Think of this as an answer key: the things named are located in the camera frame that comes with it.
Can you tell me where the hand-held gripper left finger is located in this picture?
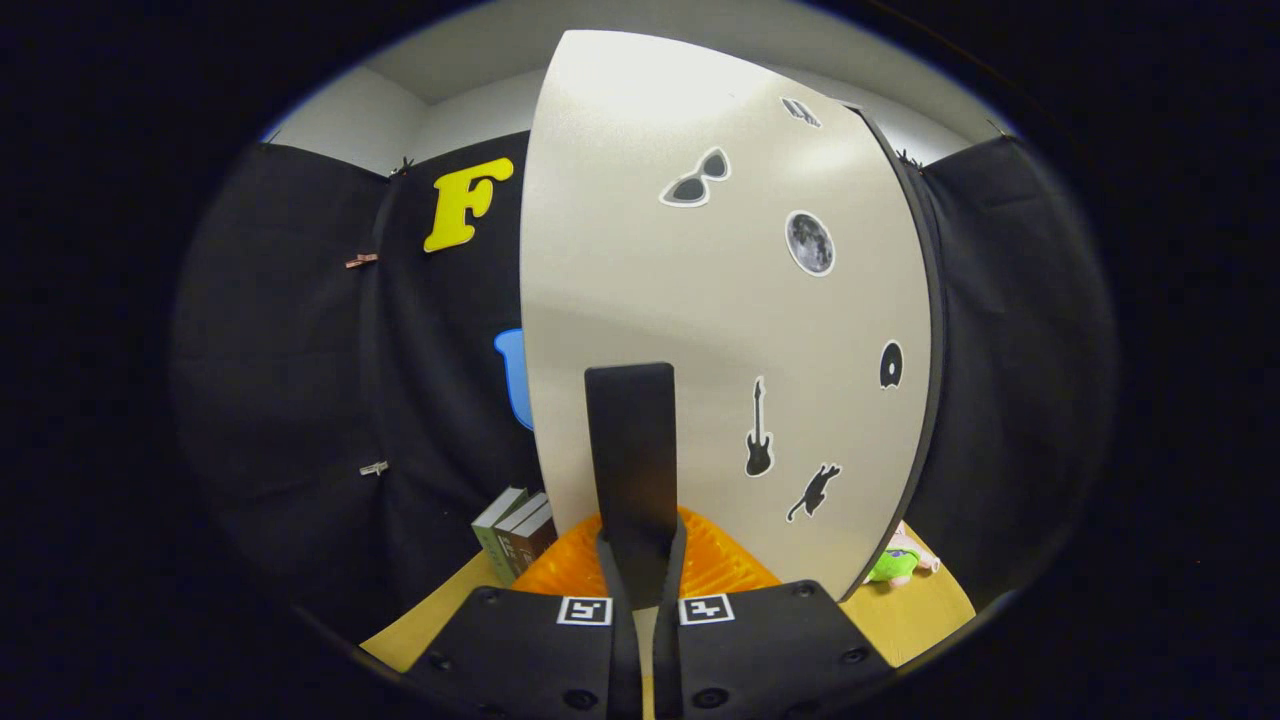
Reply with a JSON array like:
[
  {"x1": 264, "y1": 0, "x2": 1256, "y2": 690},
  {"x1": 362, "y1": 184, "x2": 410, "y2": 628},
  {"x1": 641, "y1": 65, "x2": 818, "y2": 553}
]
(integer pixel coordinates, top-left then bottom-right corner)
[{"x1": 400, "y1": 512, "x2": 646, "y2": 720}]

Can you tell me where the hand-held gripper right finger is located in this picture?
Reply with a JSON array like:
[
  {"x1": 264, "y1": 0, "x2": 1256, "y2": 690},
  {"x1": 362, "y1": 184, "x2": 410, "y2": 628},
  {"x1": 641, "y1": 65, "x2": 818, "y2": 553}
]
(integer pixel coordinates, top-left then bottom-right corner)
[{"x1": 652, "y1": 508, "x2": 898, "y2": 720}]

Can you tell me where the black door handle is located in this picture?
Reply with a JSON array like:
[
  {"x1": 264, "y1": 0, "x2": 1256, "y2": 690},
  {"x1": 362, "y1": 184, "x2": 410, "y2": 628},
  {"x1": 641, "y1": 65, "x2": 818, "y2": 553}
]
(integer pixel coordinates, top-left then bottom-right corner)
[{"x1": 585, "y1": 362, "x2": 679, "y2": 611}]

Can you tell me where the beige cabinet door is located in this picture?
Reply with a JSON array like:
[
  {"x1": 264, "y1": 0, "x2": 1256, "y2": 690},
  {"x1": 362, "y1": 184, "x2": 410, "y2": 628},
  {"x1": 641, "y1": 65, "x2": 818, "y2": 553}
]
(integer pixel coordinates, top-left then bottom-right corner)
[{"x1": 518, "y1": 28, "x2": 936, "y2": 601}]

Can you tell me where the green book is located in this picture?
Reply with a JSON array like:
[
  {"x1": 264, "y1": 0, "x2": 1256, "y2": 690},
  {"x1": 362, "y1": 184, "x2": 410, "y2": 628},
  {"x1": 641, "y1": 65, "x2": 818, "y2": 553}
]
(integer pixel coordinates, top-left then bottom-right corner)
[{"x1": 472, "y1": 487, "x2": 529, "y2": 586}]

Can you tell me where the green plush toy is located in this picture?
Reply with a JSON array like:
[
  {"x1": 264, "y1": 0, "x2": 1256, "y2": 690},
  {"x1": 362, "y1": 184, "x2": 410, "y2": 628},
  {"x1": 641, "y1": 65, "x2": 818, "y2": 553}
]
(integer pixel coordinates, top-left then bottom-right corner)
[{"x1": 865, "y1": 522, "x2": 941, "y2": 586}]

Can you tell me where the black backdrop cloth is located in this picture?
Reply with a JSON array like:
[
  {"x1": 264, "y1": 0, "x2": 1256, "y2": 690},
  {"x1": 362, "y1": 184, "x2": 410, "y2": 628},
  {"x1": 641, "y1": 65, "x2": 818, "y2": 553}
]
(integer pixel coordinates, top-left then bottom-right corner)
[{"x1": 170, "y1": 130, "x2": 1116, "y2": 641}]

